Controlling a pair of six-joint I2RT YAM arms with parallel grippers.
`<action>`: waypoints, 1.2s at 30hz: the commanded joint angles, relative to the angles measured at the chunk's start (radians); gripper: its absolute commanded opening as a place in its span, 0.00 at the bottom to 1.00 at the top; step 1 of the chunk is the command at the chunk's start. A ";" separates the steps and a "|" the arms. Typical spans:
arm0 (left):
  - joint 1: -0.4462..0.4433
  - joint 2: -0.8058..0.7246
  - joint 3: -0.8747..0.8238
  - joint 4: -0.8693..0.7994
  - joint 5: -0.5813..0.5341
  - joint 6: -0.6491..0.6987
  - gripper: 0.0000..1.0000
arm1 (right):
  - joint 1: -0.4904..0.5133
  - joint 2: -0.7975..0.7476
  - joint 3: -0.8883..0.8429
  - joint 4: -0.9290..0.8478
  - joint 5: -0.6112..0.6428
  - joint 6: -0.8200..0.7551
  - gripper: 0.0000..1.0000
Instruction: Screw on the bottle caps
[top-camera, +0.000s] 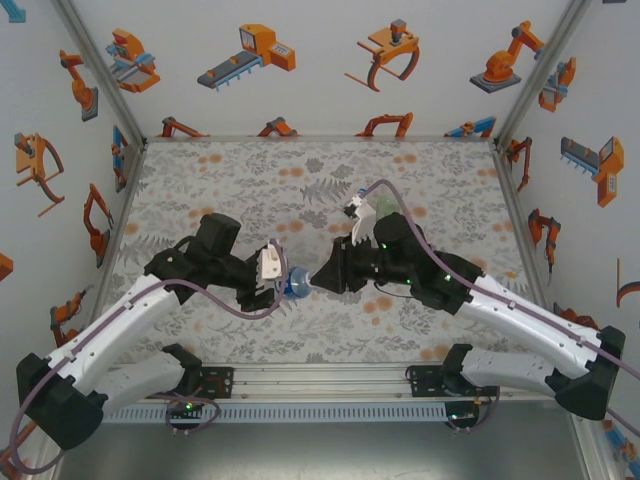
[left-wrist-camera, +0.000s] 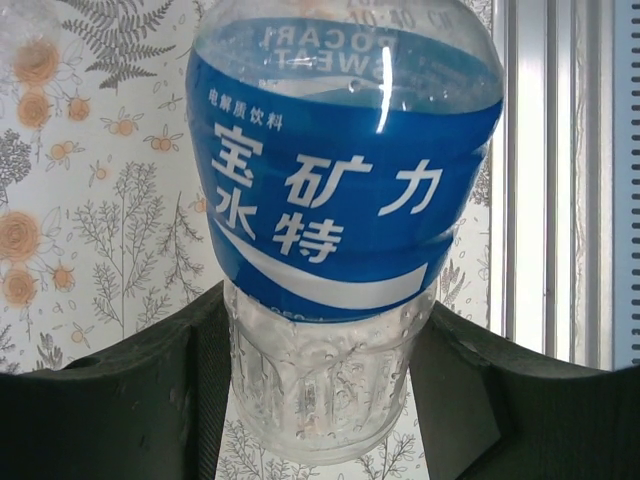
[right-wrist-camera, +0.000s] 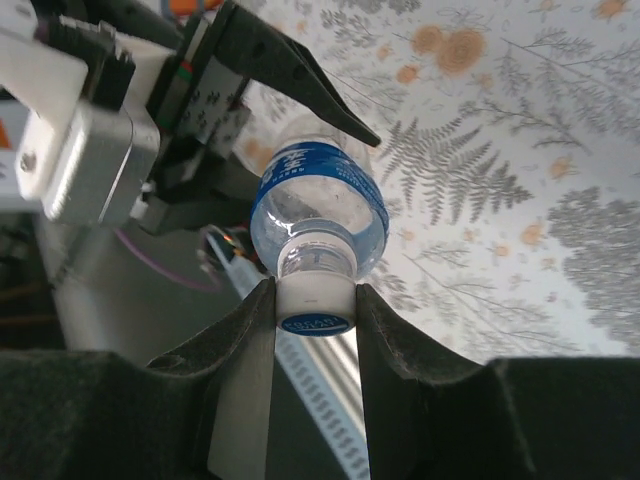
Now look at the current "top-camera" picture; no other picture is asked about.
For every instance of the grey floral tablecloth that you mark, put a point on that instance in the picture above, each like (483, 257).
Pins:
(190, 160)

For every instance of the grey metal panel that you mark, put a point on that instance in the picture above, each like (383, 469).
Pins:
(320, 450)

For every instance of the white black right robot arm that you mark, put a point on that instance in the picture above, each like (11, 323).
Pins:
(525, 320)

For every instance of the aluminium table edge rail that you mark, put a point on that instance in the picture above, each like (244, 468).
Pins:
(515, 200)
(125, 200)

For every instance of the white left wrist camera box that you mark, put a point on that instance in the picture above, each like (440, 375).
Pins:
(270, 262)

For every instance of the blue label plastic bottle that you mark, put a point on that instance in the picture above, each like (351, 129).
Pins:
(299, 285)

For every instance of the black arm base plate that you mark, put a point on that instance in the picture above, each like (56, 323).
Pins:
(224, 390)
(425, 385)

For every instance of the green plastic bottle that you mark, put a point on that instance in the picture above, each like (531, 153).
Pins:
(387, 205)

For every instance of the wide aluminium frame rail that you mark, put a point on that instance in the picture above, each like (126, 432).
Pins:
(320, 382)

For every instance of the small green circuit board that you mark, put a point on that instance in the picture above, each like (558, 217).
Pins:
(187, 407)
(460, 416)

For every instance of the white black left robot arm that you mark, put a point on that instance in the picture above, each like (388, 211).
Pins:
(115, 325)

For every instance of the aluminium frame leg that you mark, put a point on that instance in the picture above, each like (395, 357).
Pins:
(595, 450)

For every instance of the aluminium frame post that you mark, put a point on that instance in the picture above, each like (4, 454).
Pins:
(100, 70)
(542, 70)

